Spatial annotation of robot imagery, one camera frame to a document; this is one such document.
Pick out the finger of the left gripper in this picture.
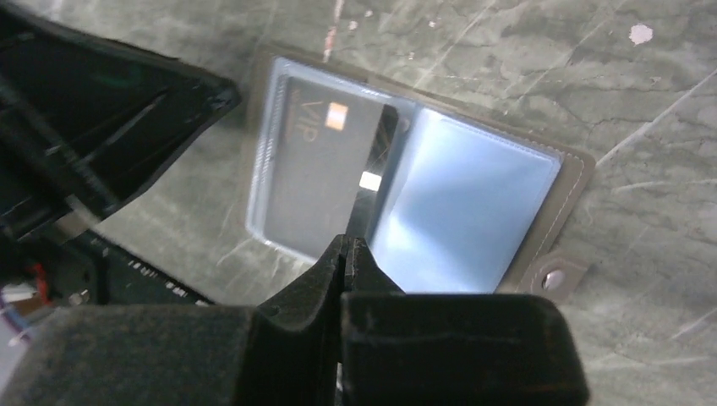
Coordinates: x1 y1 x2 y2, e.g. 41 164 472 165
1 5 241 240

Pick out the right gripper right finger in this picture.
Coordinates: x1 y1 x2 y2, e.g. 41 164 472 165
341 238 589 405

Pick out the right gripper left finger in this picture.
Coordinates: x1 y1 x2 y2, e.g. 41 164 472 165
1 236 348 405

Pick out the grey card holder wallet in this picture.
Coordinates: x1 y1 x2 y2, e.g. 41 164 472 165
245 46 595 303

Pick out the black card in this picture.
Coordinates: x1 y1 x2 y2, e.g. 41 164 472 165
346 105 399 237

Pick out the grey VIP card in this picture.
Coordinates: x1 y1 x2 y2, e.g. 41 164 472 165
264 77 388 258

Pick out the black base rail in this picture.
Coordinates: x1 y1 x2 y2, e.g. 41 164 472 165
28 230 213 306

